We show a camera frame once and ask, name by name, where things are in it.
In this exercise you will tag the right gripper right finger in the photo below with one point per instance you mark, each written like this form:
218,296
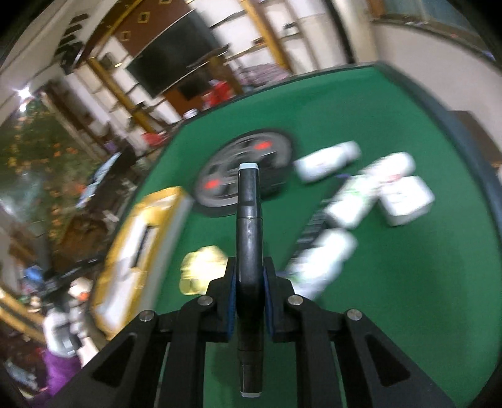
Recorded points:
292,318

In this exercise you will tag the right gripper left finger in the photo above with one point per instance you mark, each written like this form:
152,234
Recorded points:
186,332

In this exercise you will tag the yellow tassel pouch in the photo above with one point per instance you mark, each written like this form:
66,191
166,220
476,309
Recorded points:
199,268

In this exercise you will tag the white bottle with landscape label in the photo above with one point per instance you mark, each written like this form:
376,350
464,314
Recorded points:
315,268

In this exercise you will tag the black marker pen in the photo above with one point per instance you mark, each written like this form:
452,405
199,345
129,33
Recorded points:
249,291

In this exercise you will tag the black marker purple cap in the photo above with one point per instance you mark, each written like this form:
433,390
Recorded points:
314,227

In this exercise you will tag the white square adapter box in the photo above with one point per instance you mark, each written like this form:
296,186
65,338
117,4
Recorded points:
405,200

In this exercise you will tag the yellow-rimmed white tray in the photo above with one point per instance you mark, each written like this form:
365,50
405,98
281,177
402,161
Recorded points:
138,259

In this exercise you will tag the white bottle green stripe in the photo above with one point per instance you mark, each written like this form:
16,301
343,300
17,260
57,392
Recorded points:
352,202

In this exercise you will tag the grey wheel-pattern round mat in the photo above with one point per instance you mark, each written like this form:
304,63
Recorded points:
262,160

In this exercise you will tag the white bottle near wheel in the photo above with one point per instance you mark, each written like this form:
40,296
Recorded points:
323,162

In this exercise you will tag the white bottle with red label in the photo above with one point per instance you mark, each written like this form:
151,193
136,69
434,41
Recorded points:
390,168

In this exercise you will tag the red plastic bag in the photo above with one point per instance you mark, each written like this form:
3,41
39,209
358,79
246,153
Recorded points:
219,92

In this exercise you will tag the black wall television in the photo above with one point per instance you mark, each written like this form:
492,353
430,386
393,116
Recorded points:
167,58

